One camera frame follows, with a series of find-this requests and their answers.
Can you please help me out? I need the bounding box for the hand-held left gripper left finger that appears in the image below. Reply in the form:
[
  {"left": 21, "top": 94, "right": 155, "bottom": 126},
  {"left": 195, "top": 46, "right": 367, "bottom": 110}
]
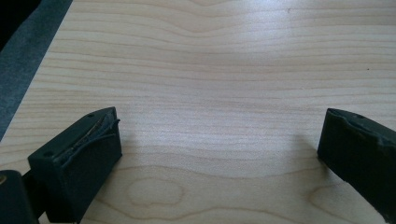
[{"left": 27, "top": 106, "right": 123, "bottom": 224}]

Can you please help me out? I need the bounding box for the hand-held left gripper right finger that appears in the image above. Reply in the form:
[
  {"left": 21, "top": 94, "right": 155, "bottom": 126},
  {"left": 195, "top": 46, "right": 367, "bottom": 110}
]
[{"left": 317, "top": 107, "right": 396, "bottom": 224}]

